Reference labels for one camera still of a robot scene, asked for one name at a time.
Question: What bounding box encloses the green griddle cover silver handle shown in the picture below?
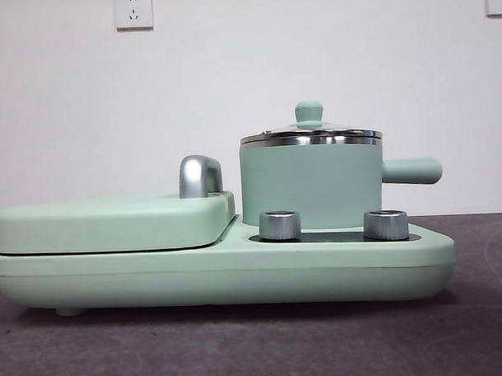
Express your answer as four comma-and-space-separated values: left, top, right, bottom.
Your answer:
0, 153, 238, 257

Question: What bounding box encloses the silver control knob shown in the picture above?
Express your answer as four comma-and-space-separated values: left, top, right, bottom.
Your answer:
256, 209, 303, 243
363, 208, 411, 241

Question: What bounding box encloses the glass lid with green knob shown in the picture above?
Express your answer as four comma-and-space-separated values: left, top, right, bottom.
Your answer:
237, 97, 383, 147

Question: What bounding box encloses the mint green pot with handle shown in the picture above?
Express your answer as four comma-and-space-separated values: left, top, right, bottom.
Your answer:
237, 129, 445, 233

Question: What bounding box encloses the mint green breakfast maker base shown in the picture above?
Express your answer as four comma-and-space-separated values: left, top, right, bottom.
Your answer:
0, 213, 459, 320

